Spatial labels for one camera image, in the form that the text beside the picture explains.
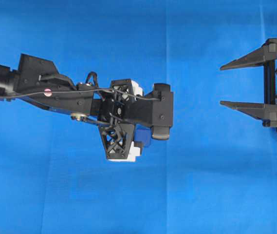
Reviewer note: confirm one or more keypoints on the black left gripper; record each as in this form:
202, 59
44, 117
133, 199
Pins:
118, 135

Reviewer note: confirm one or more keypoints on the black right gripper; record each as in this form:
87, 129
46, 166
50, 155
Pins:
267, 56

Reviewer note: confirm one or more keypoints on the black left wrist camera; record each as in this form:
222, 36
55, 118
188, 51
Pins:
155, 111

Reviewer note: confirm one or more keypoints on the blue cube block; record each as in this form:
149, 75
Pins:
143, 135

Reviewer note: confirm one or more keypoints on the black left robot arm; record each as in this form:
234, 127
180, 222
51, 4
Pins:
38, 82

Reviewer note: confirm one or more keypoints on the blue table cloth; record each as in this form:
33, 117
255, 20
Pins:
217, 173

